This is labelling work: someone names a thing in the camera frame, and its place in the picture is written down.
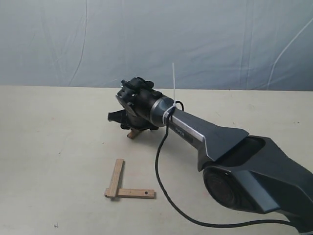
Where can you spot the wooden block with hole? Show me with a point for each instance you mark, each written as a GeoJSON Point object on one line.
{"type": "Point", "coordinates": [136, 193]}

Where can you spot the grey fabric backdrop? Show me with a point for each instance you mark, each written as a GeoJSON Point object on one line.
{"type": "Point", "coordinates": [205, 44]}

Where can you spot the wooden stick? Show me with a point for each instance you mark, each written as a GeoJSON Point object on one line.
{"type": "Point", "coordinates": [111, 191]}

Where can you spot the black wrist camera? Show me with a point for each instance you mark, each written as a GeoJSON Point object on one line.
{"type": "Point", "coordinates": [135, 85]}

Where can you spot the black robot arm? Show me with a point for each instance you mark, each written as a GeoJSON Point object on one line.
{"type": "Point", "coordinates": [241, 172]}

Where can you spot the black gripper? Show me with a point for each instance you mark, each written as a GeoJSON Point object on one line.
{"type": "Point", "coordinates": [137, 112]}

